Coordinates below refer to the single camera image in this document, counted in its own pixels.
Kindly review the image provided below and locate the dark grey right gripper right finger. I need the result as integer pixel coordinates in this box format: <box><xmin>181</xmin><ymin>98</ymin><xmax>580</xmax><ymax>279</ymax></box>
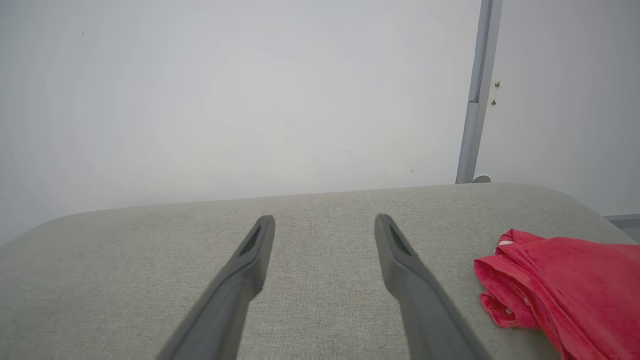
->
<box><xmin>374</xmin><ymin>213</ymin><xmax>493</xmax><ymax>360</ymax></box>

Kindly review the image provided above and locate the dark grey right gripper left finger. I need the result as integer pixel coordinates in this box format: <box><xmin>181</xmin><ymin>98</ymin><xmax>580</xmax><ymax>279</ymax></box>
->
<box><xmin>156</xmin><ymin>215</ymin><xmax>276</xmax><ymax>360</ymax></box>

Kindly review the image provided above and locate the red garment with white trim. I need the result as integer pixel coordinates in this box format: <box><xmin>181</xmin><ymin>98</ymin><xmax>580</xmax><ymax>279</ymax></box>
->
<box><xmin>474</xmin><ymin>228</ymin><xmax>640</xmax><ymax>360</ymax></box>

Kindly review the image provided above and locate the grey wall conduit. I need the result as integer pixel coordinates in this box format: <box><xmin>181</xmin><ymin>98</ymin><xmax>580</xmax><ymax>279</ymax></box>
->
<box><xmin>455</xmin><ymin>0</ymin><xmax>505</xmax><ymax>185</ymax></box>

